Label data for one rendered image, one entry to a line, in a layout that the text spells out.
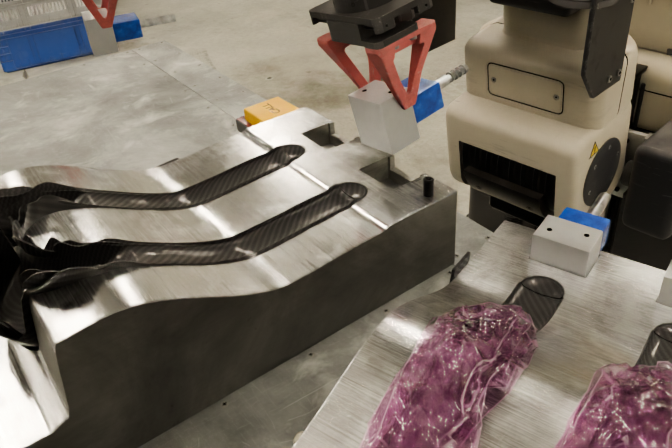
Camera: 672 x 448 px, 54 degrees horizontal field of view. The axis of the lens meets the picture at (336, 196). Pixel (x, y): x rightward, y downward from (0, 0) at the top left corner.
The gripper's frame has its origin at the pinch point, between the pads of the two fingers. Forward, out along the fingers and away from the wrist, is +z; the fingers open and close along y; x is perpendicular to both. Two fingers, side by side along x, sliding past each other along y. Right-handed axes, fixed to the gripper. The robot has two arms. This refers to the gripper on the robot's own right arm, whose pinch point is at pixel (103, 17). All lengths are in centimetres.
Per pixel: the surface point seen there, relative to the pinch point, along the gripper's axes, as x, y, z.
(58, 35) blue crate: -8, -272, 82
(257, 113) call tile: 15.8, 20.3, 11.1
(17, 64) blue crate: -32, -271, 93
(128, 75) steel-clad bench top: 2.7, -15.0, 15.1
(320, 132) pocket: 18.2, 38.3, 6.5
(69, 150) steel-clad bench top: -9.7, 9.5, 15.2
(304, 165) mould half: 13.2, 45.8, 5.7
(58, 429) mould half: -14, 66, 9
